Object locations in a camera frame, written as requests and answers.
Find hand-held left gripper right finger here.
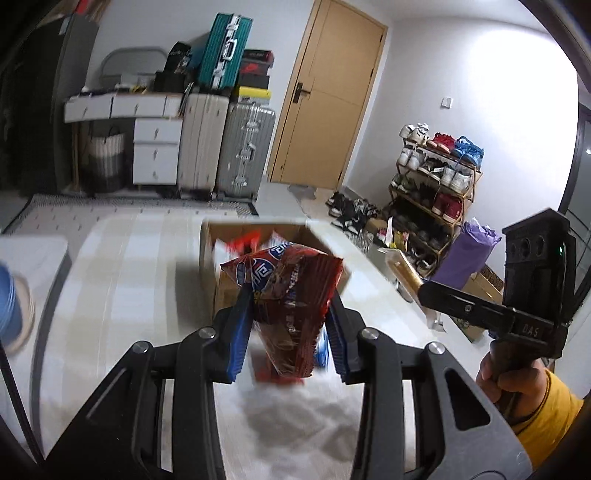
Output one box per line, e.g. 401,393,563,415
325,293,534,480

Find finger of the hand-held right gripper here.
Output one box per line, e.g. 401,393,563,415
417,281,515,332

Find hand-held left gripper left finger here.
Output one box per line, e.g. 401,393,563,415
44,291,254,480

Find dark red snack packet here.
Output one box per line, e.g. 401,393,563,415
255,364,306,387

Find brown cardboard box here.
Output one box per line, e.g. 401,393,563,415
200,220,352,319

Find red cookie packet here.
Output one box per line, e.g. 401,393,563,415
221,243,345,378

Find small red snack packet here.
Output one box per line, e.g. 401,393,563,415
228,232,262,254

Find person's right forearm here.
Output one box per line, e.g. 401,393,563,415
510,369,585,462

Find person's right hand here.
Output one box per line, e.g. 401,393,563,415
475,355,552,426

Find purple bag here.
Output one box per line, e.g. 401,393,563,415
431,220,502,294

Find open bin with clutter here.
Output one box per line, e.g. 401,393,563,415
376,217,423,301

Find wooden shoe rack with shoes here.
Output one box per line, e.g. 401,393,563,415
398,122,485,273

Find dark shoes pile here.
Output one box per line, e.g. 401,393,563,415
325,191,389,234

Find silver suitcase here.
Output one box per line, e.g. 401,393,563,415
216,102,276,200

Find cream suitcase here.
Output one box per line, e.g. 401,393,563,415
178,92,230,193

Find white drawer cabinet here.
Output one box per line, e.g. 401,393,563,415
64,91,184,185

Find beige plate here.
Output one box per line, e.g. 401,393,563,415
4,274,37,354

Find woven laundry basket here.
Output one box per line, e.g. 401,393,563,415
88,128,127,192

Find white marble side table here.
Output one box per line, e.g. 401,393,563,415
0,235,72,342

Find blue bowl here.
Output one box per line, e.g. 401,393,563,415
0,263,24,344

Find wooden door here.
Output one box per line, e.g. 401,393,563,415
265,0,389,190

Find yellow black shoe box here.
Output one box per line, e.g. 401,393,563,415
231,87,272,104

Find black storage box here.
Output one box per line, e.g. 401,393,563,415
154,71,195,93

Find black printed bag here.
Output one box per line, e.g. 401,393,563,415
165,42,194,75

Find teal suitcase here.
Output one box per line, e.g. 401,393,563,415
198,13,254,90

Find dark grey fridge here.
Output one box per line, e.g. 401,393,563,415
7,14,100,191

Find grey curved frame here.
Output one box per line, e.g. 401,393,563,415
99,46,167,88

